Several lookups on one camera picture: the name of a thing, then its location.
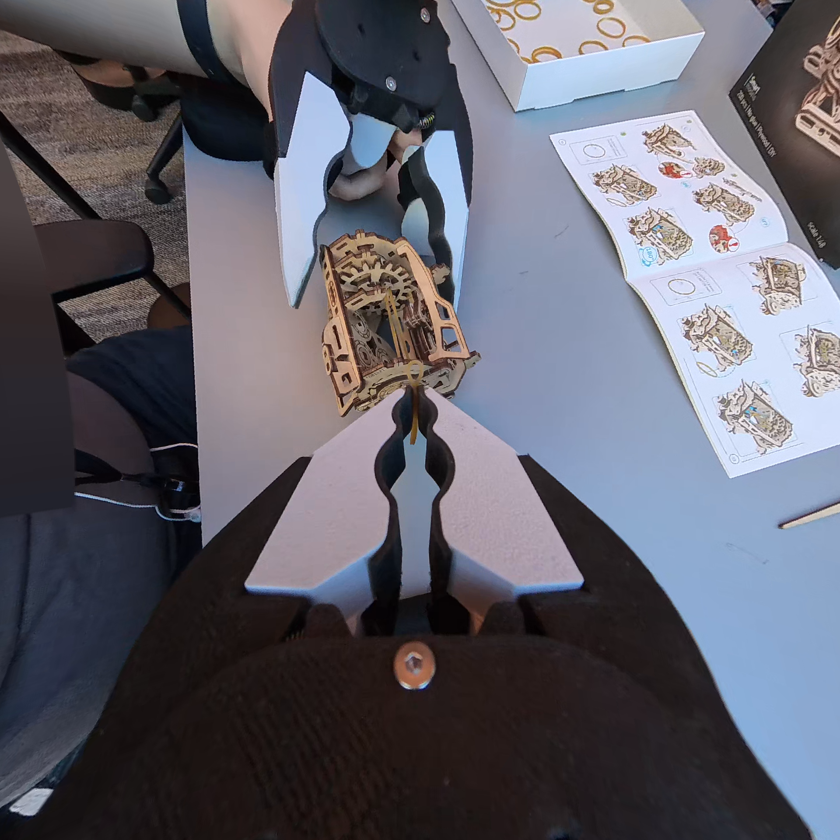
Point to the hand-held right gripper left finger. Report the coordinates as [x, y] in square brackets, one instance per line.
[328, 525]

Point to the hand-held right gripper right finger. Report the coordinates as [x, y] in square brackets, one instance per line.
[499, 525]

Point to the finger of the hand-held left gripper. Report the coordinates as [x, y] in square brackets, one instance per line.
[449, 197]
[302, 184]

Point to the thin yellow elastic loop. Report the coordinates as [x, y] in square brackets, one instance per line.
[415, 420]

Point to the wooden mechanical model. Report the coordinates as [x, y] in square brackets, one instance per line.
[367, 308]

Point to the person's left forearm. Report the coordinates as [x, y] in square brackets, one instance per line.
[98, 33]

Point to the black model packaging box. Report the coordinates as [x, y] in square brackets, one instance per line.
[774, 131]

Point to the person's left hand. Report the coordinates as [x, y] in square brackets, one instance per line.
[358, 187]

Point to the black office chair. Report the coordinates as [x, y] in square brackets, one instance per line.
[164, 151]

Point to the white cardboard box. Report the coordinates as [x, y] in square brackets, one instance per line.
[590, 85]

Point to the dark cloth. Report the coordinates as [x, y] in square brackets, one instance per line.
[144, 367]

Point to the person's grey trousers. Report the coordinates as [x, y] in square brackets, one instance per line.
[79, 590]

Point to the illustrated instruction booklet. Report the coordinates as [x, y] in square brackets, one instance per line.
[715, 256]

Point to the thin wooden stick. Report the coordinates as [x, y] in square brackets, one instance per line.
[814, 515]

